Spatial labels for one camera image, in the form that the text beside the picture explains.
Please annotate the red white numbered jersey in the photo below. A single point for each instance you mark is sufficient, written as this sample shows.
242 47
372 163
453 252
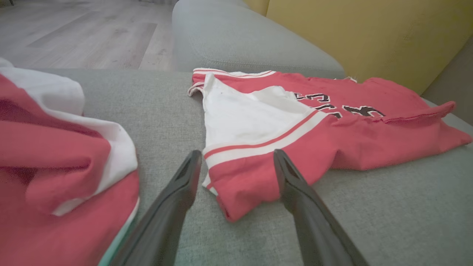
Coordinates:
369 144

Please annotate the yellow sofa back cushion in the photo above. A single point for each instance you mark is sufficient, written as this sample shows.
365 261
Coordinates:
369 37

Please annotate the grey sofa cushion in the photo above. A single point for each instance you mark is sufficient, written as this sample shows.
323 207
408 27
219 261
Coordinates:
236 40

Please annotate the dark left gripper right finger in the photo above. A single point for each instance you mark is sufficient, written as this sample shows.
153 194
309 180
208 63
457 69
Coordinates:
317 232

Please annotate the red white garment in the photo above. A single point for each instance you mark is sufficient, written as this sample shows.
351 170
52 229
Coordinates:
55 166

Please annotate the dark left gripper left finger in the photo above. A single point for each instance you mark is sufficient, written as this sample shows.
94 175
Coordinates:
162 229

